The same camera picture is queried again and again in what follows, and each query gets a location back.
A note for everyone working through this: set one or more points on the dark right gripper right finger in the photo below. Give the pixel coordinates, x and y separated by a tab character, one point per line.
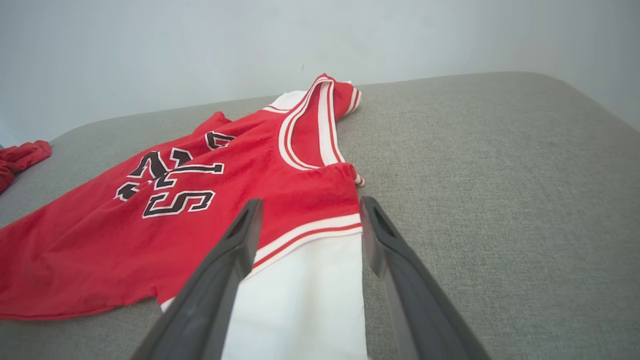
420	310

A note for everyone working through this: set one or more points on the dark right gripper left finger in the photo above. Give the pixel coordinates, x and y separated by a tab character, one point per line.
210	300

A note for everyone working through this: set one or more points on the red jersey with white sleeves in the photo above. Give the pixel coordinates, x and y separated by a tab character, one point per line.
100	250

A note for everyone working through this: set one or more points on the red shorts with white stripe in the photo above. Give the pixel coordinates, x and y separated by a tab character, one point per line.
20	157

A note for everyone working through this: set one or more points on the grey fabric sofa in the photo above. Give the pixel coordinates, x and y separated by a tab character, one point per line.
500	200

